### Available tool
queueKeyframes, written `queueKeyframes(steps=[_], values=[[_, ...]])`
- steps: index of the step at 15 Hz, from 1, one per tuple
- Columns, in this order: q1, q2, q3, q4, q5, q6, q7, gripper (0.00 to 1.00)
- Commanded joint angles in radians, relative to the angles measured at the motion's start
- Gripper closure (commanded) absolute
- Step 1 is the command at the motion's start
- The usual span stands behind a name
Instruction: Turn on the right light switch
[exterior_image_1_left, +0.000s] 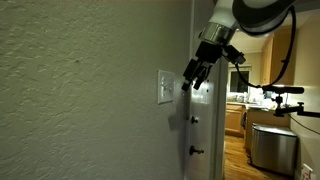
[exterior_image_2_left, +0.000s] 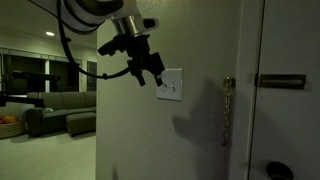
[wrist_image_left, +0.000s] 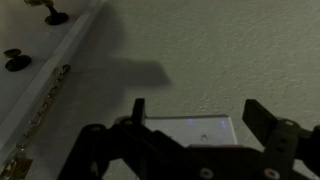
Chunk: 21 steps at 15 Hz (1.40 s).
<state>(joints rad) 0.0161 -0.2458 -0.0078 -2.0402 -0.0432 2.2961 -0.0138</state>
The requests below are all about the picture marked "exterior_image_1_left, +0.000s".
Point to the stainless steel trash can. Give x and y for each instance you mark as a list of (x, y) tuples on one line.
[(275, 150)]

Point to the white double switch plate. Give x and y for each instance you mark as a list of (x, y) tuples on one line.
[(165, 78)]

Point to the dark kitchen window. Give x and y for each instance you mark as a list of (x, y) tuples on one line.
[(238, 81)]

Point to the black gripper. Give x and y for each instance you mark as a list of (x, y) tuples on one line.
[(209, 53)]

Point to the white light switch toggle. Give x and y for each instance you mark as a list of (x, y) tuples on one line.
[(169, 88), (164, 86)]

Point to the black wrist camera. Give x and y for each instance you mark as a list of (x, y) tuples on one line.
[(235, 55)]

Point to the round door knob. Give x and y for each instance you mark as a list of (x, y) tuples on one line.
[(194, 120)]

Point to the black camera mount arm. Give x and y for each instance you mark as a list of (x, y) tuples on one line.
[(298, 110)]

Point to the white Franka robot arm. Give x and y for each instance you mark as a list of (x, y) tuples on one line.
[(230, 15)]

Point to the white cabinet door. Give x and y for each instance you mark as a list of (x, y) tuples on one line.
[(192, 20)]

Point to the black stereo camera bar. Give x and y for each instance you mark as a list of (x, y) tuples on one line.
[(285, 89)]

